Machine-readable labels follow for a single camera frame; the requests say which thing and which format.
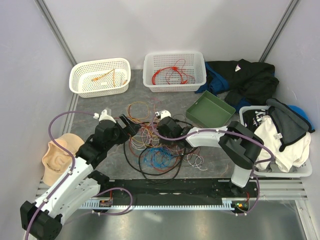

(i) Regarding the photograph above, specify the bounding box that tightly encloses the yellow thin wire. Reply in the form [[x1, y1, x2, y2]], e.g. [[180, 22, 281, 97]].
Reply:
[[126, 100, 151, 123]]

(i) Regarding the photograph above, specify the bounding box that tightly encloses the yellow ethernet cable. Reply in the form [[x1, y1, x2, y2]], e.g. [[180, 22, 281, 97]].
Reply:
[[91, 69, 129, 88]]

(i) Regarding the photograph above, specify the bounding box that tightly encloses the red thin wire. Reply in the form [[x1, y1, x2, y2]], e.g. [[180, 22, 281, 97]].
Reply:
[[165, 58, 196, 86]]

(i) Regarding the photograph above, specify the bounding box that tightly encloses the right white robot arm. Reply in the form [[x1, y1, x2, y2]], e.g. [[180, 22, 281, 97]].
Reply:
[[156, 116, 264, 197]]

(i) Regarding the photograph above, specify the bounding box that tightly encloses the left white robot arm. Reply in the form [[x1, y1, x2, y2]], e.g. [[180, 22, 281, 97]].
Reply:
[[20, 110, 141, 240]]

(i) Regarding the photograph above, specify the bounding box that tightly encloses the green plastic tray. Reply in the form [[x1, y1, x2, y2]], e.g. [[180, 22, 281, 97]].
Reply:
[[185, 90, 236, 128]]

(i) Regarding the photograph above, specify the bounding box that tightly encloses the right white perforated basket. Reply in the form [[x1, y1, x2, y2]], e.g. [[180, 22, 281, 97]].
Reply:
[[142, 51, 207, 93]]

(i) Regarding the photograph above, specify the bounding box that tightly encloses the white perforated basket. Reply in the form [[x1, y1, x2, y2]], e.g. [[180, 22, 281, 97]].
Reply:
[[142, 51, 207, 93], [68, 57, 131, 98]]

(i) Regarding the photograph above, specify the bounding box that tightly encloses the left white perforated basket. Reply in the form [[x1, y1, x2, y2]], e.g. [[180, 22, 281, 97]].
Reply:
[[68, 57, 131, 98]]

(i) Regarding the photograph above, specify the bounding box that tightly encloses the beige bucket hat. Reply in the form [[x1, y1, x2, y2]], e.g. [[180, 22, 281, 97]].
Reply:
[[42, 133, 85, 186]]

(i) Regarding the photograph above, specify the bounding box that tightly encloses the black and blue jacket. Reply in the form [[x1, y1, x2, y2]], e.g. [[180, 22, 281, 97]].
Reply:
[[195, 59, 280, 112]]

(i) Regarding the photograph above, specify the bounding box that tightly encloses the grey black-trimmed garment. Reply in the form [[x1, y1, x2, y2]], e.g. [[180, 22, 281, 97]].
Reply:
[[266, 98, 315, 152]]

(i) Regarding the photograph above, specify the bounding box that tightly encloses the white cloth garment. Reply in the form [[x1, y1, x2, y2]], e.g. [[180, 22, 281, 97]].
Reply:
[[247, 115, 312, 173]]

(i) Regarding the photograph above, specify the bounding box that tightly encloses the blue cloth item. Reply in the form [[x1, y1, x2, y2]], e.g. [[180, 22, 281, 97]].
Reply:
[[288, 105, 314, 131]]

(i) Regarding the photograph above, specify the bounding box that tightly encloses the white laundry bin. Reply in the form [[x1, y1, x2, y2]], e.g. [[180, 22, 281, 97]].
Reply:
[[239, 105, 313, 178]]

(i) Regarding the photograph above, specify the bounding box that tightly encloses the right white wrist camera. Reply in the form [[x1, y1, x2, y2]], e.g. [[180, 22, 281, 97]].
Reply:
[[155, 110, 171, 120]]

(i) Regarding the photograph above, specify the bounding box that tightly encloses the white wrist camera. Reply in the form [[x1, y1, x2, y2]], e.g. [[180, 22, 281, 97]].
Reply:
[[93, 108, 116, 123], [155, 110, 171, 120]]

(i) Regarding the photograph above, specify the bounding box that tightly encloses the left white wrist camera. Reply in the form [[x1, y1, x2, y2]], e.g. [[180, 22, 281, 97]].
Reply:
[[93, 108, 116, 123]]

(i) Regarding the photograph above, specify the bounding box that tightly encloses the white thin cable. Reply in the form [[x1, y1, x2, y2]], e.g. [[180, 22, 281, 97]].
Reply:
[[129, 124, 208, 172]]

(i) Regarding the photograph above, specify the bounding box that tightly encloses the blue thin cable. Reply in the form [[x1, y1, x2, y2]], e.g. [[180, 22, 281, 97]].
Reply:
[[141, 146, 176, 170]]

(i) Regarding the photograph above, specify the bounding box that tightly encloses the black thick cable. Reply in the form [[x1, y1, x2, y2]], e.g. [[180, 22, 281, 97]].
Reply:
[[122, 113, 201, 179]]

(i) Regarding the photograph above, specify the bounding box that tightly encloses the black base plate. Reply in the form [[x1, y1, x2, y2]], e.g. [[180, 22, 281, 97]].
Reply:
[[100, 178, 258, 204]]

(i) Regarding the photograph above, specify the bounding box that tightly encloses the grey slotted cable duct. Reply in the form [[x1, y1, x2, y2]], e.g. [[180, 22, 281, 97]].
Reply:
[[79, 198, 249, 211]]

